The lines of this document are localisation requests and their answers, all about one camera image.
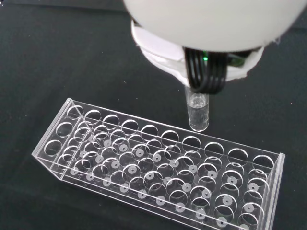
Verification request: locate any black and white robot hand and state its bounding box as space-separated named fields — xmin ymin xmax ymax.
xmin=122 ymin=0 xmax=307 ymax=94

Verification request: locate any clear plastic test tube rack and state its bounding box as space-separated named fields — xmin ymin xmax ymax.
xmin=32 ymin=97 xmax=286 ymax=230

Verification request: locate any black bench cloth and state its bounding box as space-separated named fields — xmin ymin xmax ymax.
xmin=0 ymin=0 xmax=307 ymax=230

